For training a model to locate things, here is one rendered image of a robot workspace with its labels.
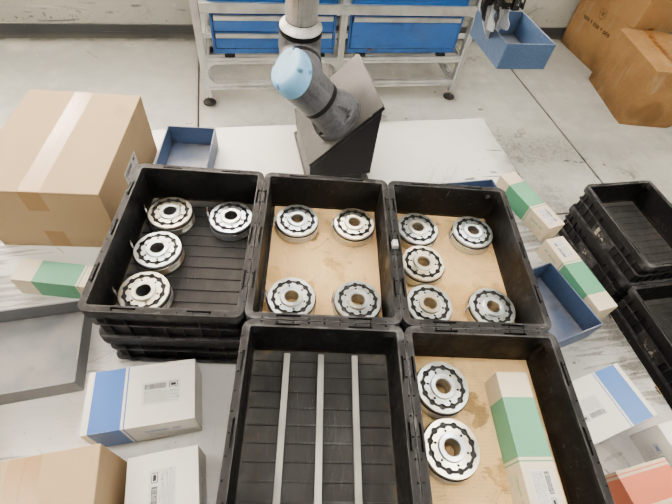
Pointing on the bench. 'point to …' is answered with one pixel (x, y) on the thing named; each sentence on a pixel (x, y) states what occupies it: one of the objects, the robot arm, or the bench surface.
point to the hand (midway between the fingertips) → (490, 31)
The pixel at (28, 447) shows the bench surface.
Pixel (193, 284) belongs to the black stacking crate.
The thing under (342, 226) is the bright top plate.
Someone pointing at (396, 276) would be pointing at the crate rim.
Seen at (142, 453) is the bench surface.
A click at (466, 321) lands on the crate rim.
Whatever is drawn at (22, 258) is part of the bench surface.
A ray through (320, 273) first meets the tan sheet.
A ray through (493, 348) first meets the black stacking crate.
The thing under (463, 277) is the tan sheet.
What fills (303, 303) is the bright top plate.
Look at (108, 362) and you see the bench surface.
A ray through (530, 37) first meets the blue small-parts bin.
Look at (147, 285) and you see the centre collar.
